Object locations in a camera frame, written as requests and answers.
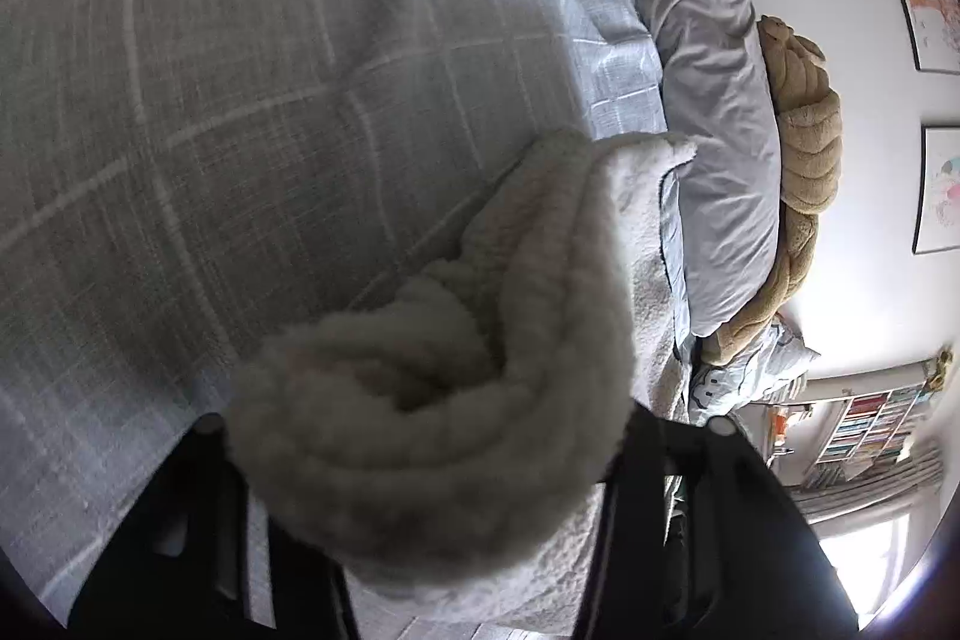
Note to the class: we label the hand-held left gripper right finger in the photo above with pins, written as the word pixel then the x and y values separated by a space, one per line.
pixel 637 460

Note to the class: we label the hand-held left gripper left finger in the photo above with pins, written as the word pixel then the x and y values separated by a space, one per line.
pixel 172 535

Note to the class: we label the white fleece jacket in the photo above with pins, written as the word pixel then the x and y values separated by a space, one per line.
pixel 450 385

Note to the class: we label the light printed pillow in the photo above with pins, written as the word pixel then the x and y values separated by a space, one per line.
pixel 757 362

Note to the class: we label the grey curtain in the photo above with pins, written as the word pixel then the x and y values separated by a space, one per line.
pixel 862 490

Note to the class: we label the bookshelf with books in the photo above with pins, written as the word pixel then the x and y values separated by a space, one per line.
pixel 870 430

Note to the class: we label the grey duvet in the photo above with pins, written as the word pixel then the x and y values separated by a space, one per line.
pixel 705 85

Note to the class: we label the light blue checked bed cover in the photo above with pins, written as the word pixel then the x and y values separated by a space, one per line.
pixel 225 123

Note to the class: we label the framed wall picture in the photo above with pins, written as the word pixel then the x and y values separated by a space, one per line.
pixel 941 190
pixel 926 3

